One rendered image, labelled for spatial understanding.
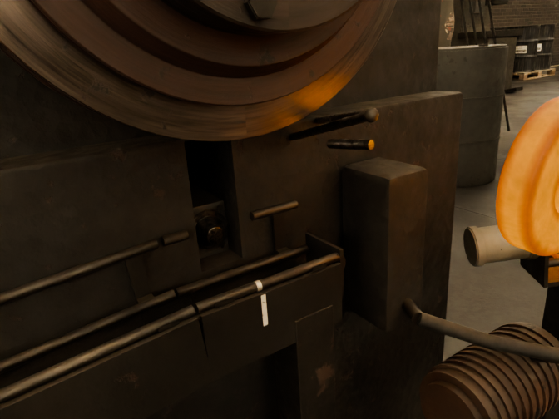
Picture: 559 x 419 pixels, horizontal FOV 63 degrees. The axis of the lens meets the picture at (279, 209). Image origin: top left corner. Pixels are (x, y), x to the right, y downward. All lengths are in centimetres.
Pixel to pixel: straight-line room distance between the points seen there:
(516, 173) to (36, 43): 41
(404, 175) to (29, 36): 44
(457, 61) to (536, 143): 264
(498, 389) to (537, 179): 34
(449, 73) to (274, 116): 266
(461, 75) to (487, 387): 256
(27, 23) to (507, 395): 67
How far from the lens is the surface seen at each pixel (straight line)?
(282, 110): 48
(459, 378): 69
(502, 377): 72
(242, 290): 51
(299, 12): 39
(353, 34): 51
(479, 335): 70
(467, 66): 309
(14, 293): 53
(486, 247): 71
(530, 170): 45
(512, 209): 46
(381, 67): 78
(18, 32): 40
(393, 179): 60
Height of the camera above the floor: 97
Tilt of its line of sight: 20 degrees down
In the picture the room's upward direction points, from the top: 4 degrees counter-clockwise
